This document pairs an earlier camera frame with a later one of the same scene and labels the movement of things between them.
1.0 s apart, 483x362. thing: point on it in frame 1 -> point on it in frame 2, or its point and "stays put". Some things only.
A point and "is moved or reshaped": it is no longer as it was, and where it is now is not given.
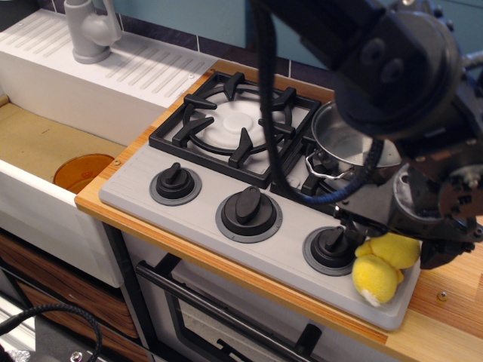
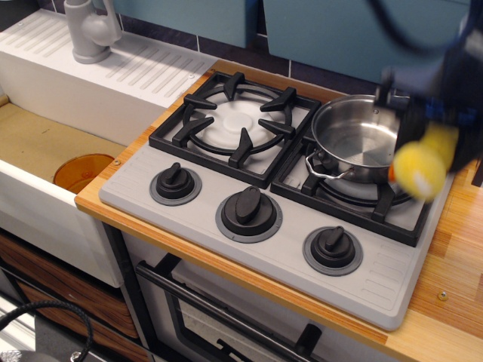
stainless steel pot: (342, 154) stays put
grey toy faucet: (93, 33) stays put
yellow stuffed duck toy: (379, 264) is moved or reshaped
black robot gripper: (440, 204) -> (452, 91)
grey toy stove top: (293, 241) stays put
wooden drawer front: (48, 277) stays put
